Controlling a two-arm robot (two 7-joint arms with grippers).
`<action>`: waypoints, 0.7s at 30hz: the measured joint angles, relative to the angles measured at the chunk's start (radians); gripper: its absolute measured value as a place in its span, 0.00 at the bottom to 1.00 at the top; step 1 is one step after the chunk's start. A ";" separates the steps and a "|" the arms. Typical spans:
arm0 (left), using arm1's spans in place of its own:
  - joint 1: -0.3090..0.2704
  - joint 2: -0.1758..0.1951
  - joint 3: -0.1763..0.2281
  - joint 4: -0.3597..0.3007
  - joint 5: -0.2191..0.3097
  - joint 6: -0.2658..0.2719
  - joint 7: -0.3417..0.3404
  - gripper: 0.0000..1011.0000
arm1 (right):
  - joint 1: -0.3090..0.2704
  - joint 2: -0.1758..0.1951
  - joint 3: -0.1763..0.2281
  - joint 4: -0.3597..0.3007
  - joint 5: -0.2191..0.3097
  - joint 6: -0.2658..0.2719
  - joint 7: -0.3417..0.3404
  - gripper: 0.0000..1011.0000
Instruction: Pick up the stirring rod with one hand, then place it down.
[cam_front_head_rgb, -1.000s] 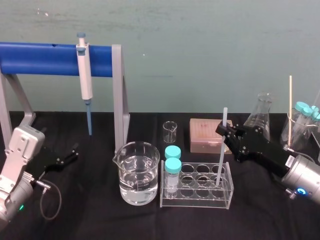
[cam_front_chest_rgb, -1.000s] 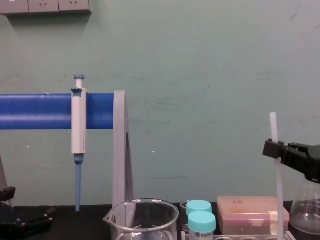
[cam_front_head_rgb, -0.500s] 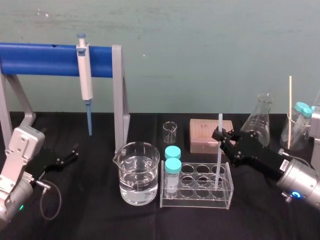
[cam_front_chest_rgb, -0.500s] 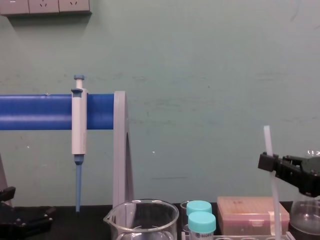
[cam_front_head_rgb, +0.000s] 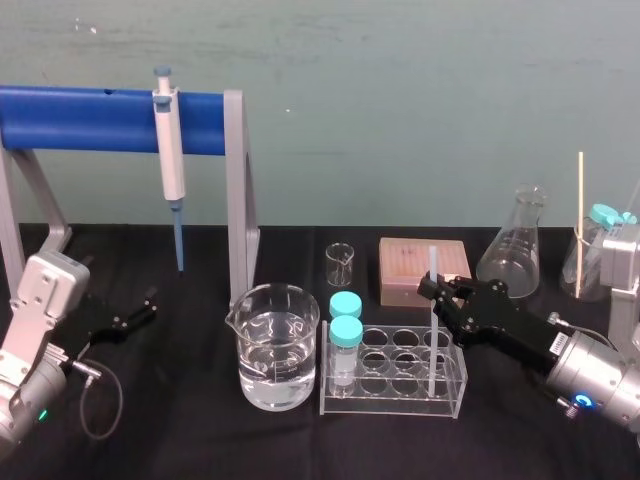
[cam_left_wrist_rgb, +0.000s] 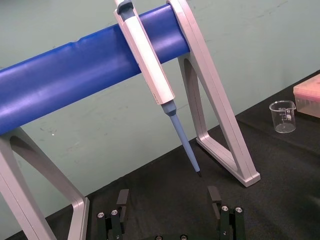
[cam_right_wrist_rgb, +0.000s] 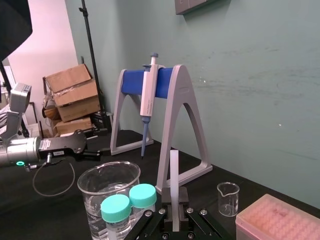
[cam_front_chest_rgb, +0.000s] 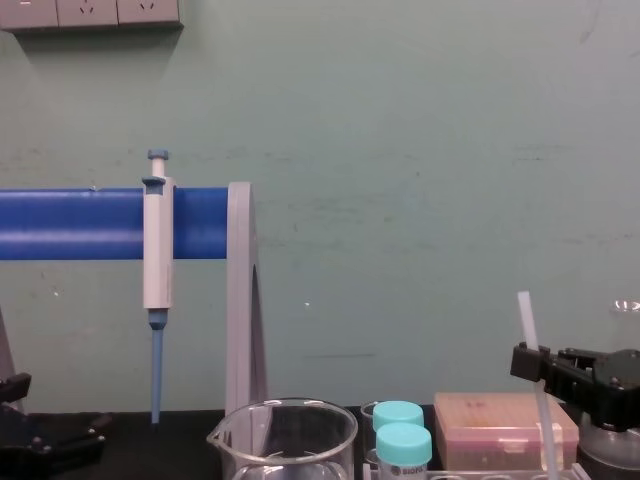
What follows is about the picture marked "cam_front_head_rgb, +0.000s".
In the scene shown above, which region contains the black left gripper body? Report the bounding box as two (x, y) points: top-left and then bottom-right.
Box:
(59, 293), (122, 362)

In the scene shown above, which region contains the glass flask with teal cap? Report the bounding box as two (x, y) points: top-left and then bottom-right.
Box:
(559, 201), (640, 303)

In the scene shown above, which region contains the blue and grey pipette stand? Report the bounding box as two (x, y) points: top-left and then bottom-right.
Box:
(0, 84), (262, 309)

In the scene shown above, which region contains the right arm dark cable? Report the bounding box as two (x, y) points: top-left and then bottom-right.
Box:
(548, 311), (617, 352)

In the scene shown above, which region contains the pink pipette tip box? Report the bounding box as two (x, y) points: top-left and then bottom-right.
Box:
(378, 237), (474, 307)

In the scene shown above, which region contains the clear acrylic tube rack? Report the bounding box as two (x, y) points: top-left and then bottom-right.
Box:
(319, 323), (469, 419)

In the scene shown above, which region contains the empty glass conical flask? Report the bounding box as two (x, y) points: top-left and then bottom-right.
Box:
(475, 184), (549, 300)

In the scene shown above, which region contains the arm dark cable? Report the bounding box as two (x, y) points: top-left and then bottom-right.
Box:
(548, 311), (617, 352)
(64, 356), (126, 442)

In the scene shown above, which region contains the black table cloth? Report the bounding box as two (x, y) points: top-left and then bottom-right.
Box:
(0, 223), (640, 480)

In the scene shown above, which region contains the thin wooden stick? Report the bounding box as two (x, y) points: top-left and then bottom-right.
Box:
(574, 151), (586, 299)

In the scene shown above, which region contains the large glass beaker with water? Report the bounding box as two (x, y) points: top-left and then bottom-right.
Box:
(224, 282), (322, 413)

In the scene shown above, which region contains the left arm dark cable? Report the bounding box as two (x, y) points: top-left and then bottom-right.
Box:
(64, 356), (126, 442)

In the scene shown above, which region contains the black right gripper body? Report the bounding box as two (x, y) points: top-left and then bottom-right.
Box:
(462, 292), (570, 376)

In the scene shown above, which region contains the teal capped sample tube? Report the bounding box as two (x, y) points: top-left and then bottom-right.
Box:
(327, 315), (365, 397)
(328, 292), (363, 322)

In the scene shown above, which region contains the white pipette with blue tip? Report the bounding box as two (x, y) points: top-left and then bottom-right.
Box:
(151, 64), (188, 274)

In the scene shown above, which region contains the small empty glass beaker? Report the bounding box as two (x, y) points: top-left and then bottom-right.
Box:
(325, 242), (356, 287)

